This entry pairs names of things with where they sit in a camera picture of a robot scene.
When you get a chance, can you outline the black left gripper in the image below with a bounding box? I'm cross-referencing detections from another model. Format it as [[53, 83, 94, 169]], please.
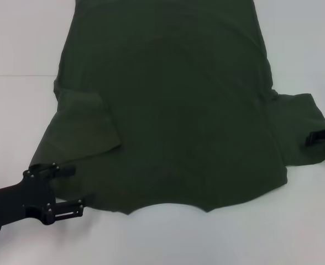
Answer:
[[0, 162, 96, 231]]

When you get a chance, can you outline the dark green t-shirt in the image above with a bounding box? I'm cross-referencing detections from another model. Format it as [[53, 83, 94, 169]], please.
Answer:
[[31, 0, 325, 216]]

